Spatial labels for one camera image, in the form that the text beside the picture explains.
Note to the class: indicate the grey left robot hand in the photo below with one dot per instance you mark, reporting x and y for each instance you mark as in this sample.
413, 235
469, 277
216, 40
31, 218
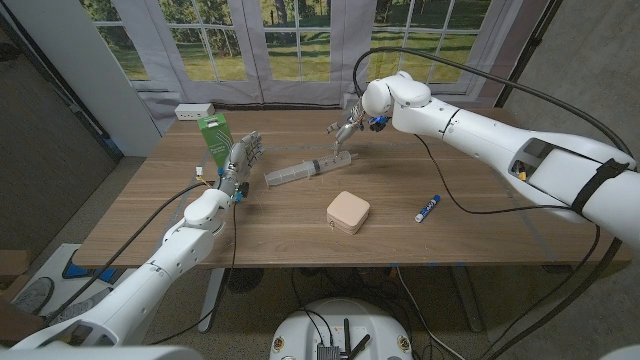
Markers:
240, 162

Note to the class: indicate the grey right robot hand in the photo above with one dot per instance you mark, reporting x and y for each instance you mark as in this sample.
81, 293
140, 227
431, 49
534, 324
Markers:
346, 131

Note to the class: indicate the large clear plastic syringe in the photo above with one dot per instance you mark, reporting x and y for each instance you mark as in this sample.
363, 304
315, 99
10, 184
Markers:
320, 164

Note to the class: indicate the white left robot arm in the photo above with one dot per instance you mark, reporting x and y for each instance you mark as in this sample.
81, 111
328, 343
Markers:
175, 250

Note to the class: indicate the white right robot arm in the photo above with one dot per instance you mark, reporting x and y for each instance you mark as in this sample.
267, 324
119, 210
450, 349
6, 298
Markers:
475, 135

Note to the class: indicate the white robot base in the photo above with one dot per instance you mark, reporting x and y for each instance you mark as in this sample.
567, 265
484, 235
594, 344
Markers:
305, 335

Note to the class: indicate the green straws package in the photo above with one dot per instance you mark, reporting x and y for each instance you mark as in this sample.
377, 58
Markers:
215, 137

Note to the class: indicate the pink square box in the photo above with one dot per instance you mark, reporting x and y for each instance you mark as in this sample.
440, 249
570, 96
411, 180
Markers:
348, 210

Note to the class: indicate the blue and white marker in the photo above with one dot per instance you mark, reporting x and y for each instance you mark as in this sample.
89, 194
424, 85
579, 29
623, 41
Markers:
427, 208

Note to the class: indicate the brown cardboard box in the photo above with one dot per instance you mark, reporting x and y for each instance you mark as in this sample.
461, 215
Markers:
12, 262

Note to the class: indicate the blue right wrist clip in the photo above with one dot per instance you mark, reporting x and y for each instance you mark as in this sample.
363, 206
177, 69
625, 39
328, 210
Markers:
377, 120

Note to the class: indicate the blue wrist clip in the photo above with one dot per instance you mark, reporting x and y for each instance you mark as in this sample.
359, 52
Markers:
377, 120
237, 196

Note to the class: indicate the blue left wrist clip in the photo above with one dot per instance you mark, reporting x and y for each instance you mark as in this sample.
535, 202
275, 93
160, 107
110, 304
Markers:
237, 196

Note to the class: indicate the white power strip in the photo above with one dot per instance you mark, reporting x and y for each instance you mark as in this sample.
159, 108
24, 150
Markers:
194, 111

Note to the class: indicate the printed window backdrop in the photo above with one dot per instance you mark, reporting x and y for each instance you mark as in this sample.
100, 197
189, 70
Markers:
300, 50

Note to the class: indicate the black round floor disc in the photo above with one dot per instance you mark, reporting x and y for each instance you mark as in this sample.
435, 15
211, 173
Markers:
243, 280

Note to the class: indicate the white table leg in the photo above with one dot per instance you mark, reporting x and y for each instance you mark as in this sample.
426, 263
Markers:
467, 300
212, 295

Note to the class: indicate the white pillar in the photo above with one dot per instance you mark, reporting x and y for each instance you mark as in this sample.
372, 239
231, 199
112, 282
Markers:
90, 65

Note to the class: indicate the black backdrop stand pole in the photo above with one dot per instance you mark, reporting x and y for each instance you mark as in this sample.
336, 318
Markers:
527, 50

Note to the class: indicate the white floor mat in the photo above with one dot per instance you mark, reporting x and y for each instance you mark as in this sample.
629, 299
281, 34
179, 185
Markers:
55, 260

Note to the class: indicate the grey sneaker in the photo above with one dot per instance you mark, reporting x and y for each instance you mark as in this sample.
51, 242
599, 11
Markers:
32, 295
80, 306

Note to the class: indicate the person's bare leg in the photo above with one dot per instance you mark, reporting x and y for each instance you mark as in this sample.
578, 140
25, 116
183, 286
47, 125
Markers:
15, 320

